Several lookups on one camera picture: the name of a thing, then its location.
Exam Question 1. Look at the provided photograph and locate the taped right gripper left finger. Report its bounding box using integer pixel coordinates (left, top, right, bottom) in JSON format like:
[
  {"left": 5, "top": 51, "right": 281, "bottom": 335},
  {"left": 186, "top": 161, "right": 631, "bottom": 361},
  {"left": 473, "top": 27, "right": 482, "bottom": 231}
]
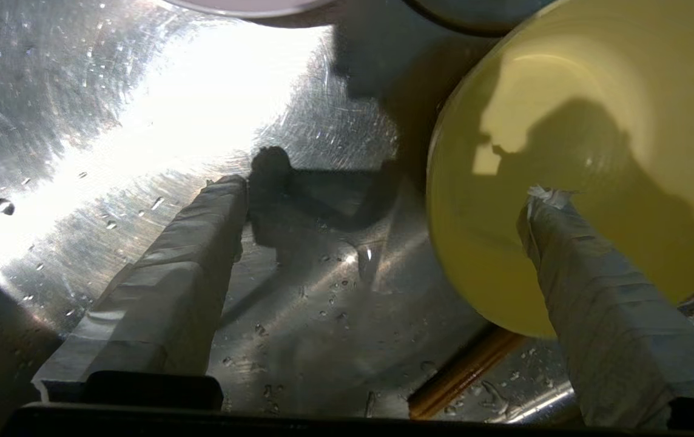
[{"left": 32, "top": 175, "right": 249, "bottom": 408}]

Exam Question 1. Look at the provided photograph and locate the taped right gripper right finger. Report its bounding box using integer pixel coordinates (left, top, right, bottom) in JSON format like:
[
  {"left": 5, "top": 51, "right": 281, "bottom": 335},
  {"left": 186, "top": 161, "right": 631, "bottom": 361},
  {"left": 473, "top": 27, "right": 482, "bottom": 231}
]
[{"left": 516, "top": 185, "right": 694, "bottom": 430}]

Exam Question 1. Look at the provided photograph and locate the yellow plastic bowl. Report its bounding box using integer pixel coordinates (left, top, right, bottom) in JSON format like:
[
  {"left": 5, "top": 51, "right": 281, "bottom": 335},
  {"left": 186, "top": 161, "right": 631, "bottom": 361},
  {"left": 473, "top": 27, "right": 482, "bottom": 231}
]
[{"left": 425, "top": 0, "right": 694, "bottom": 339}]

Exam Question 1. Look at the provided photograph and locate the pink plastic bowl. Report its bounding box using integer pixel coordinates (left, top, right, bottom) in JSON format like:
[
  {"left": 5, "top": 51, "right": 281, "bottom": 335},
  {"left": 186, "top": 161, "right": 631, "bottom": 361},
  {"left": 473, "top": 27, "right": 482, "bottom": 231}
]
[{"left": 162, "top": 0, "right": 339, "bottom": 20}]

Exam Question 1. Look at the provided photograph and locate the stainless steel sink basin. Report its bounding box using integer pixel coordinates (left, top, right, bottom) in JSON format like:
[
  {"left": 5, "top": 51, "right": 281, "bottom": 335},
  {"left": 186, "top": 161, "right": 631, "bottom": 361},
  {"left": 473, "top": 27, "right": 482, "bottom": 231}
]
[{"left": 0, "top": 0, "right": 694, "bottom": 429}]

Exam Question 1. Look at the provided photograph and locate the round metal drain strainer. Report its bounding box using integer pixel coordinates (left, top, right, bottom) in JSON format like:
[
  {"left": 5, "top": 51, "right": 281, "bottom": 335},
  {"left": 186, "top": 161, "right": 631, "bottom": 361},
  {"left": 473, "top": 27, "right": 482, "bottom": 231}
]
[{"left": 405, "top": 0, "right": 557, "bottom": 36}]

